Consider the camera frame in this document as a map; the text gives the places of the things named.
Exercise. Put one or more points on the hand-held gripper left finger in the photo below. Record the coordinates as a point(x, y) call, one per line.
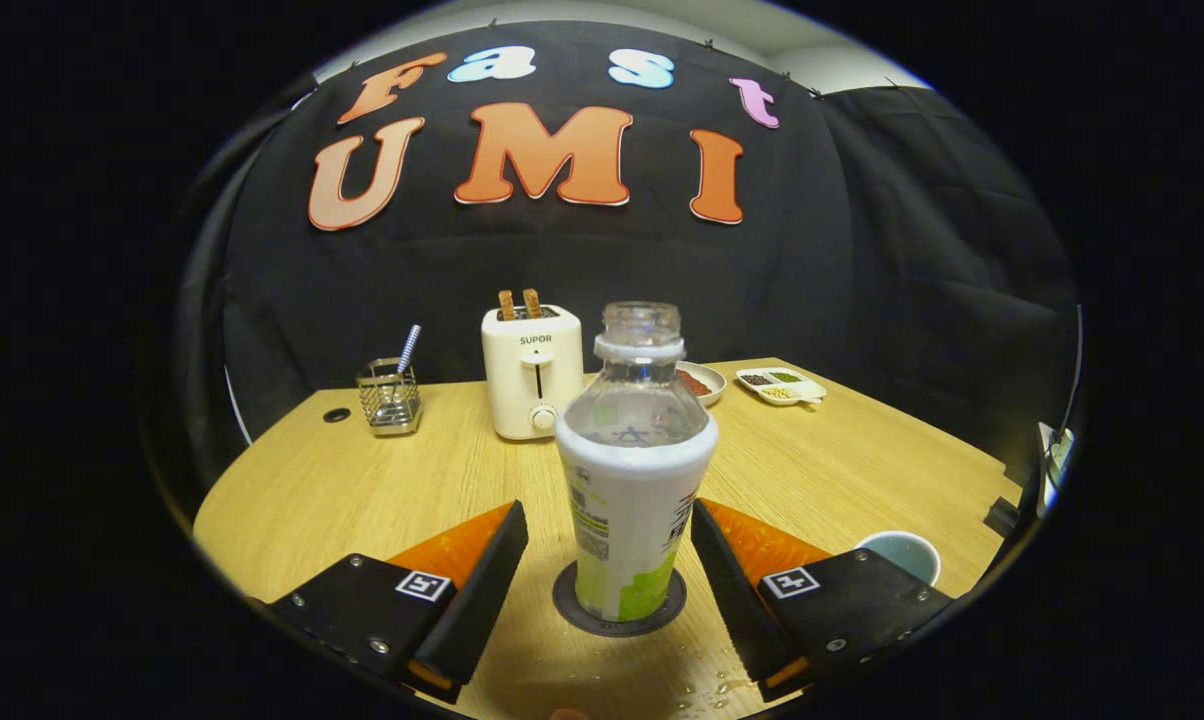
point(477, 600)

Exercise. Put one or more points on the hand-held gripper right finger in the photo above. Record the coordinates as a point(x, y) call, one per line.
point(737, 600)

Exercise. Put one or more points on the dark round coaster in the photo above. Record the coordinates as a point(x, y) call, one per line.
point(565, 606)

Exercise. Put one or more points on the clear plastic juice bottle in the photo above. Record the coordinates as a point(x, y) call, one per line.
point(627, 500)

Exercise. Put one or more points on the white cup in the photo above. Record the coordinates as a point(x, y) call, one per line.
point(902, 555)

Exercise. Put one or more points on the wooden table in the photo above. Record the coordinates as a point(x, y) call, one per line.
point(362, 500)

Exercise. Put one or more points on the round plate with red food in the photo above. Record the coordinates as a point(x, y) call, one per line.
point(704, 385)

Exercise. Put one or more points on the white divided snack tray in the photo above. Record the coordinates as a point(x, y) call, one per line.
point(782, 386)

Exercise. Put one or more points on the cream toaster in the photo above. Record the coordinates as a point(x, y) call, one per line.
point(527, 385)

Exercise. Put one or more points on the striped straw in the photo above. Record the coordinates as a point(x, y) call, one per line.
point(409, 348)

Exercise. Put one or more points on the small black block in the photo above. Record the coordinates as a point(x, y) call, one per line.
point(1002, 517)

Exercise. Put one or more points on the brown toast slice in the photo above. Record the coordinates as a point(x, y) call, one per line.
point(506, 305)
point(532, 303)

